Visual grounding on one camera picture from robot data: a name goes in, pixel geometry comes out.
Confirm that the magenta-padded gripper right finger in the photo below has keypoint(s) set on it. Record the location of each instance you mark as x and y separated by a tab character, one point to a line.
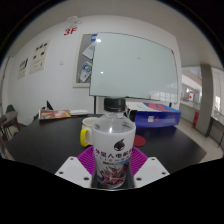
150	168

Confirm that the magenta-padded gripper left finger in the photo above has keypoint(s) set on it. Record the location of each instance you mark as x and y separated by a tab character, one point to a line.
75	168

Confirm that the clear bottle with white label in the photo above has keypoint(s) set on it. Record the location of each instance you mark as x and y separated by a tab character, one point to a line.
113	140

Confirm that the flat round red coaster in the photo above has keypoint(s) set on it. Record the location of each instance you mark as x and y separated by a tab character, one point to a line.
140	140

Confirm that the blue and white cardboard box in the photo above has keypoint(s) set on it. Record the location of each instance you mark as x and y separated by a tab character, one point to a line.
156	116

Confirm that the small white flat device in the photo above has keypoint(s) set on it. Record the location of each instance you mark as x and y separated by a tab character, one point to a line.
79	113

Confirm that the colourful flat book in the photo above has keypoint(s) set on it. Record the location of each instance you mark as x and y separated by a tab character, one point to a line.
55	114

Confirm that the red fire extinguisher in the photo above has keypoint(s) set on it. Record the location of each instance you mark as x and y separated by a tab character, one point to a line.
195	119

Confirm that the dark wooden chair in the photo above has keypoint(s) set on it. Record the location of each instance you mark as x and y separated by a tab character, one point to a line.
8	118

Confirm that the large whiteboard on stand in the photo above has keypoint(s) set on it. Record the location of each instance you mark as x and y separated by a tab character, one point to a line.
133	66

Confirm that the grey notice board with papers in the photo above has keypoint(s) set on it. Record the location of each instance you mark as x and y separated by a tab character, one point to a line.
83	63

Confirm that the small white wall poster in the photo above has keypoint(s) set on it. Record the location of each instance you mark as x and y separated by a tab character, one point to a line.
23	68

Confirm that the large white wall poster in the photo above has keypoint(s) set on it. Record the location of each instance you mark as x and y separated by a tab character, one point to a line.
39	57

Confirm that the white wall-mounted fixture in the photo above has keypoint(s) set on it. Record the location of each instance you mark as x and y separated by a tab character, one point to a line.
74	20

